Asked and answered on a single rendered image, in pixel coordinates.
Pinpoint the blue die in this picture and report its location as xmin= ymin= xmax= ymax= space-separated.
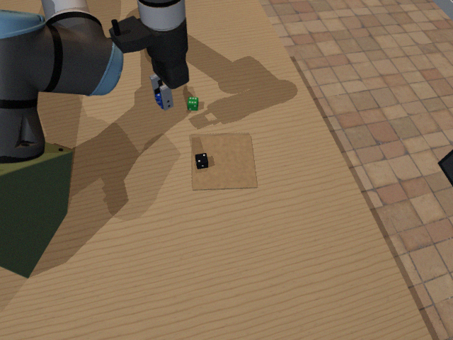
xmin=155 ymin=92 xmax=163 ymax=109

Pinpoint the green die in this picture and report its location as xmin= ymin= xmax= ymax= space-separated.
xmin=188 ymin=97 xmax=199 ymax=111

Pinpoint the tan cork mat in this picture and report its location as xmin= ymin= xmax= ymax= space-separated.
xmin=192 ymin=135 xmax=257 ymax=191

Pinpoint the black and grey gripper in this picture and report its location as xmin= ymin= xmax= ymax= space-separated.
xmin=109 ymin=0 xmax=189 ymax=111

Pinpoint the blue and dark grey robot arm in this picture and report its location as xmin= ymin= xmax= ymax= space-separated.
xmin=0 ymin=0 xmax=124 ymax=164

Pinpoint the black die with white pips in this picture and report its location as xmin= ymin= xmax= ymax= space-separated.
xmin=195 ymin=153 xmax=208 ymax=169

